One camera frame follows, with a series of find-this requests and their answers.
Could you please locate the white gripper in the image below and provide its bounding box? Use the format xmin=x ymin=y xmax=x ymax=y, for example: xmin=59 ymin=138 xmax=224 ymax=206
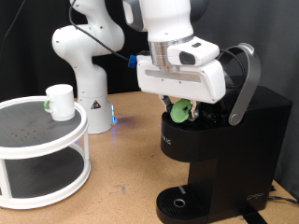
xmin=136 ymin=55 xmax=227 ymax=120

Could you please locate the green-lidded reusable coffee pod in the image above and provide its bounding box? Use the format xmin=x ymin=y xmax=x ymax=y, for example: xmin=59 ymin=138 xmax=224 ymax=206
xmin=170 ymin=98 xmax=193 ymax=124

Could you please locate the black Keurig coffee machine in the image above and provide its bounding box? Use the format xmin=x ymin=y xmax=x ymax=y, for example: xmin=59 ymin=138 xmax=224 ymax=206
xmin=155 ymin=42 xmax=293 ymax=224

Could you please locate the white two-tier turntable shelf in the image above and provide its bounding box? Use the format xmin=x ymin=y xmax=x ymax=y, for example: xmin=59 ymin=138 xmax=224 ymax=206
xmin=0 ymin=95 xmax=93 ymax=210

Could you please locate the black tape strip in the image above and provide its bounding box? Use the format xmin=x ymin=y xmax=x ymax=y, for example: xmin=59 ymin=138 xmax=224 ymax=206
xmin=239 ymin=204 xmax=269 ymax=224

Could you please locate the black backdrop curtain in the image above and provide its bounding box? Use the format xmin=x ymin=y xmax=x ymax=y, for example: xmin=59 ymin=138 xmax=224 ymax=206
xmin=0 ymin=0 xmax=176 ymax=102

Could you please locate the blue cable connector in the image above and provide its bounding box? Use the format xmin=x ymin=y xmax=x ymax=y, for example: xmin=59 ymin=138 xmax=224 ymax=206
xmin=127 ymin=54 xmax=138 ymax=69

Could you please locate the looped black camera cable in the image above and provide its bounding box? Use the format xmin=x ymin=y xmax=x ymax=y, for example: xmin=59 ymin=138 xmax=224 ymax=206
xmin=218 ymin=49 xmax=247 ymax=91

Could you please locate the long black arm cable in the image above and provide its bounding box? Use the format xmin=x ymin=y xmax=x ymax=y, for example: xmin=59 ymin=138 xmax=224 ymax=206
xmin=68 ymin=0 xmax=130 ymax=62

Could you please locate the white mug with green handle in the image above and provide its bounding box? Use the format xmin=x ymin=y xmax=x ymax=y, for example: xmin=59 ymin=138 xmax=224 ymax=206
xmin=43 ymin=83 xmax=77 ymax=122

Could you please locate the coffee machine power cord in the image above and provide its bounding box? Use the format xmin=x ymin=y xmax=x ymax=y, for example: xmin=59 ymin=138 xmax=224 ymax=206
xmin=267 ymin=195 xmax=299 ymax=206

